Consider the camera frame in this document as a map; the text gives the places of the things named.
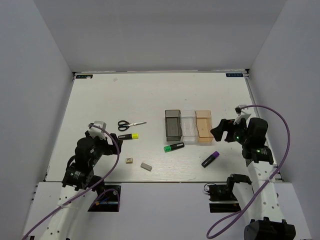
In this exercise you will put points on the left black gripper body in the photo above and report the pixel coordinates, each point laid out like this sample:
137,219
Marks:
102,147

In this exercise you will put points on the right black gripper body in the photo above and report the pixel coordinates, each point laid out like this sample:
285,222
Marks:
237,132

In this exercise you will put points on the yellow highlighter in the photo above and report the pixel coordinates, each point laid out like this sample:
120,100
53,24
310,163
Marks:
130,136

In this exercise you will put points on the black handled scissors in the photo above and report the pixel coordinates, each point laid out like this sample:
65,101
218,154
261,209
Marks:
124,125

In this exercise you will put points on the cream eraser with barcode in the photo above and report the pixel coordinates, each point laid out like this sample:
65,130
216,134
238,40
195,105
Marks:
129,160

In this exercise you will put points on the purple highlighter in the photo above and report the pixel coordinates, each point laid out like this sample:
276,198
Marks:
210,159

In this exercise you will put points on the grey eraser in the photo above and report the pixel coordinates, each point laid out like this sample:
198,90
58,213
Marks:
146,166

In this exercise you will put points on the green highlighter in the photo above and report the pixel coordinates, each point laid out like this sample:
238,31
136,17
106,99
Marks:
173,147

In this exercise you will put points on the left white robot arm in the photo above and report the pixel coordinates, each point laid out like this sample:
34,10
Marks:
78,180

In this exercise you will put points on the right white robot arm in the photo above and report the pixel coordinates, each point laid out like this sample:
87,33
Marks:
256,193

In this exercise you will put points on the orange container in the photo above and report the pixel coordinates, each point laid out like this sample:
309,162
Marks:
204,126

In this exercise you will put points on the clear container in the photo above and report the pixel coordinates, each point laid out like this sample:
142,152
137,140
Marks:
189,127

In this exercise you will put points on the dark grey container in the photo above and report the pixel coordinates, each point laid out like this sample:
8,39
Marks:
173,128

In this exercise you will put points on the left blue corner label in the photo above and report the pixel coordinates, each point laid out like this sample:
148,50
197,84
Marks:
84,76

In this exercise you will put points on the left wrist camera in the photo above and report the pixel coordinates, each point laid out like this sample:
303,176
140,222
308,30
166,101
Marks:
97,129

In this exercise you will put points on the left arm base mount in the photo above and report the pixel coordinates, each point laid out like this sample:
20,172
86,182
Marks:
108,200

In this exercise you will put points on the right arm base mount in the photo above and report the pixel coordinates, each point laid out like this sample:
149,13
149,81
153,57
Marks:
220,199

